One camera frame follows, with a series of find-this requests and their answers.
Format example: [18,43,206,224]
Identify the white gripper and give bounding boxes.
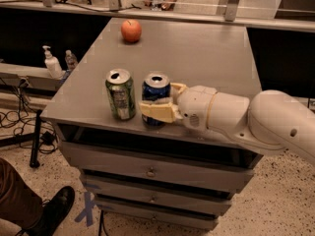
[139,83,217,131]

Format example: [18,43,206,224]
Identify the blue pepsi can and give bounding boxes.
[141,72,172,128]

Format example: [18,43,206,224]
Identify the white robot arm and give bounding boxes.
[139,83,315,164]

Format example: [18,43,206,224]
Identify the green soda can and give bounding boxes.
[105,69,136,120]

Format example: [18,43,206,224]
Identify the grey drawer cabinet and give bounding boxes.
[42,18,261,230]

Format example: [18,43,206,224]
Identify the red apple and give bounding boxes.
[121,20,142,43]

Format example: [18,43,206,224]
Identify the clear plastic bottle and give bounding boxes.
[65,50,78,71]

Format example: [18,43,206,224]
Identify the white pump bottle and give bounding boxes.
[42,45,63,79]

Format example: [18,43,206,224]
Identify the blue tape cross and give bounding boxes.
[74,190,100,228]

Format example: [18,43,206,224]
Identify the black stand leg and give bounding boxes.
[30,110,41,168]

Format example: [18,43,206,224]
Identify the black shoe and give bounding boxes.
[25,186,75,236]

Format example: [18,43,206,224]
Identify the brown trouser leg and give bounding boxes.
[0,158,43,229]

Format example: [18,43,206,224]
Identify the black floor cables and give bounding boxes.
[0,77,60,155]

